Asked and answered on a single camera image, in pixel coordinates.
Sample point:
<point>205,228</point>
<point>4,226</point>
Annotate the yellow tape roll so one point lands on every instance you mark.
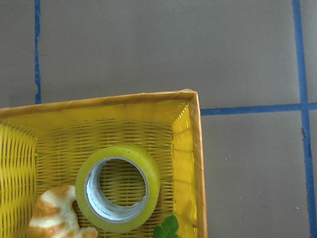
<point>97,208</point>

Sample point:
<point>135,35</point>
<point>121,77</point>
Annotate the yellow plastic woven basket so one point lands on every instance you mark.
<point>44,145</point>

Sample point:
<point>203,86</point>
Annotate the toy carrot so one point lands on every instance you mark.
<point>168,228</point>

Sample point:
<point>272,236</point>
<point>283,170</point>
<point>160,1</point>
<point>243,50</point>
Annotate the toy croissant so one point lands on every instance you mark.
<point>54,216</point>

